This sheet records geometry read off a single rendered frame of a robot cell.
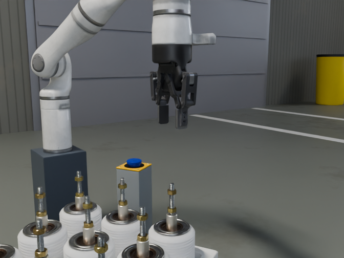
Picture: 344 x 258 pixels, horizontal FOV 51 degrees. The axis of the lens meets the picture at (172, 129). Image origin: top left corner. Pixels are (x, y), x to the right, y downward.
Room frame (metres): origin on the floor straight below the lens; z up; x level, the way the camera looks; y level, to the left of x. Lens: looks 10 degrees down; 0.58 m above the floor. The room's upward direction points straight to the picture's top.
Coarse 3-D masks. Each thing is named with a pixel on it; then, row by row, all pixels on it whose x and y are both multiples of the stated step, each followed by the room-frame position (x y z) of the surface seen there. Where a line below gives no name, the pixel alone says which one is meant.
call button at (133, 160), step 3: (129, 159) 0.93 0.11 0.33; (132, 159) 0.93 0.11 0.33; (135, 159) 0.93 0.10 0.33; (138, 159) 0.93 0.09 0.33; (129, 162) 0.91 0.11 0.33; (132, 162) 0.91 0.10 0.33; (135, 162) 0.91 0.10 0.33; (138, 162) 0.91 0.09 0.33; (141, 162) 0.92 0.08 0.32; (129, 165) 0.92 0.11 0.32; (132, 165) 0.91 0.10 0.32; (135, 165) 0.91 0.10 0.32; (138, 165) 0.92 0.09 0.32
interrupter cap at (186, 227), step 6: (156, 222) 0.70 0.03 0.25; (162, 222) 0.71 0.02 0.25; (180, 222) 0.71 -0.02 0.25; (186, 222) 0.70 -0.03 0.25; (156, 228) 0.68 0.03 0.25; (162, 228) 0.68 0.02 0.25; (180, 228) 0.68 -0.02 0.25; (186, 228) 0.68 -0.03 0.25; (162, 234) 0.65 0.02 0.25; (168, 234) 0.65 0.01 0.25; (174, 234) 0.65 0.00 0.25; (180, 234) 0.65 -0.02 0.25
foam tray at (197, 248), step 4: (196, 248) 0.73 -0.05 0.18; (200, 248) 0.73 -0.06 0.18; (204, 248) 0.73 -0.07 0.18; (196, 252) 0.72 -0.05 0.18; (200, 252) 0.71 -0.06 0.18; (204, 252) 0.71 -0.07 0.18; (208, 252) 0.71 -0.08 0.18; (212, 252) 0.71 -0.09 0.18; (216, 252) 0.72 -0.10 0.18; (196, 256) 0.72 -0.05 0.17; (200, 256) 0.71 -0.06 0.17; (204, 256) 0.70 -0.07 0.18; (208, 256) 0.70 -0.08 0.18; (212, 256) 0.70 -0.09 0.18; (216, 256) 0.71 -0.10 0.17
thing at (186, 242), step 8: (152, 232) 0.67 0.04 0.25; (192, 232) 0.67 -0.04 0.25; (152, 240) 0.66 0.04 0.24; (160, 240) 0.65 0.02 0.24; (168, 240) 0.64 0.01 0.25; (176, 240) 0.64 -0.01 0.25; (184, 240) 0.65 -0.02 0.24; (192, 240) 0.66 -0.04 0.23; (168, 248) 0.64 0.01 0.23; (176, 248) 0.64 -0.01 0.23; (184, 248) 0.65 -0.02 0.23; (192, 248) 0.67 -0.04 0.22; (176, 256) 0.64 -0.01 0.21; (184, 256) 0.65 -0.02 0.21; (192, 256) 0.67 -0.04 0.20
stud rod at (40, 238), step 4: (36, 220) 0.52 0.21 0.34; (40, 220) 0.52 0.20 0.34; (36, 224) 0.52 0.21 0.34; (40, 224) 0.52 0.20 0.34; (36, 228) 0.52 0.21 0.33; (40, 228) 0.52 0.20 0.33; (40, 236) 0.52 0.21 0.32; (40, 240) 0.52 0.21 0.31; (40, 244) 0.52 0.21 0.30; (40, 248) 0.52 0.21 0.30; (44, 256) 0.52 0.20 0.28
